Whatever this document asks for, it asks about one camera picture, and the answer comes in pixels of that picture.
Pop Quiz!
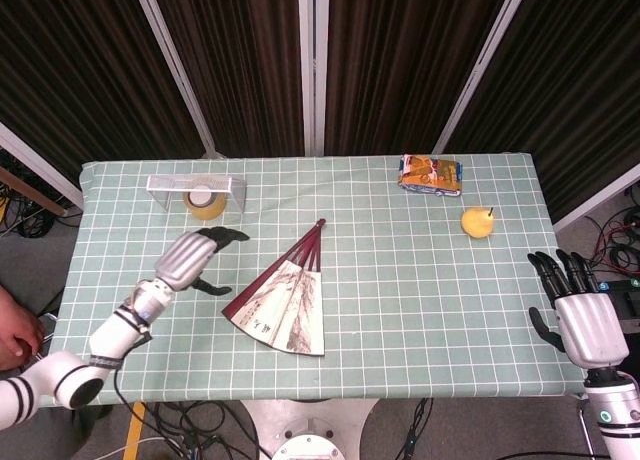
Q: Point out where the brown wooden bar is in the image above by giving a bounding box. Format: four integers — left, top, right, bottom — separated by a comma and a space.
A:
0, 167, 67, 217

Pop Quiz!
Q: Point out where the white floor cable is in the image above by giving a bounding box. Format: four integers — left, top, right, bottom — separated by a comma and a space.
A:
94, 435, 186, 460

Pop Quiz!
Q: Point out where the bare person hand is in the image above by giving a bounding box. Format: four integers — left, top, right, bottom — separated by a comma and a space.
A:
0, 284, 46, 371

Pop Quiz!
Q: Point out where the yellow pear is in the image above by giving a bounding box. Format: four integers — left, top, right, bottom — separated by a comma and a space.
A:
460, 206, 497, 240

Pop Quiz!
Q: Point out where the white metal table leg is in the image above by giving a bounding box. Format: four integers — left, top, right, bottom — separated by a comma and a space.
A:
574, 392, 602, 459

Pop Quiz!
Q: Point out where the dark corrugated partition panel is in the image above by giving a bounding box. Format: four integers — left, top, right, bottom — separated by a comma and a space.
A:
434, 0, 640, 231
313, 0, 521, 156
0, 0, 224, 211
147, 0, 314, 157

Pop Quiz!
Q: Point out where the yellow floor tape strip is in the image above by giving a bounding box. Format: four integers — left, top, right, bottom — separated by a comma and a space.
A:
122, 402, 147, 460

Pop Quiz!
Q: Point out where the painted paper folding fan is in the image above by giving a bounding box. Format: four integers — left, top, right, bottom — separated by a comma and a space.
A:
221, 218, 329, 357

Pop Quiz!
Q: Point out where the black floor cable bundle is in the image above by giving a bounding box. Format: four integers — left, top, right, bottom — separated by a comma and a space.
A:
144, 399, 266, 460
394, 397, 436, 460

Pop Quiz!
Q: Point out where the tangled floor cable bundle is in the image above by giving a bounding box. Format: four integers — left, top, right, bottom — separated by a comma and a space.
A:
0, 149, 84, 239
582, 189, 640, 281

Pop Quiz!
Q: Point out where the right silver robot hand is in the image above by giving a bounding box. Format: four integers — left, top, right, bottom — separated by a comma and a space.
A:
527, 248, 630, 370

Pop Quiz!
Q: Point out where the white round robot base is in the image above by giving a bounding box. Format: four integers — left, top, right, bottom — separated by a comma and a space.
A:
239, 398, 381, 460

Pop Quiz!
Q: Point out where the yellow tape roll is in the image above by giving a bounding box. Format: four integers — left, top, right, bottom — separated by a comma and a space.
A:
182, 185, 227, 221

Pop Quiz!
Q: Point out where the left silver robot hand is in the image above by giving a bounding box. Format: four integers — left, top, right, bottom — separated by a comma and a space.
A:
153, 225, 251, 297

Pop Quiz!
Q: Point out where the clear acrylic stand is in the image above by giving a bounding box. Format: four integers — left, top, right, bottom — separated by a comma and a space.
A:
146, 174, 249, 214

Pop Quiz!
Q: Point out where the grey metal object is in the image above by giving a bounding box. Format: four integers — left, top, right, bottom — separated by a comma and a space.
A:
37, 313, 59, 354

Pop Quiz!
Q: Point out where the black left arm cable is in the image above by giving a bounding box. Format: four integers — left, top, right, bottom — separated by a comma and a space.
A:
113, 332, 154, 406

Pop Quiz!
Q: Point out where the orange snack packet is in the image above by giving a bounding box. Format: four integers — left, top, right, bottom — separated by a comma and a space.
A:
397, 153, 465, 198

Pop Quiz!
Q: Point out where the green checkered tablecloth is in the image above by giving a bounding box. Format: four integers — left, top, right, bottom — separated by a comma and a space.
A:
42, 152, 599, 409

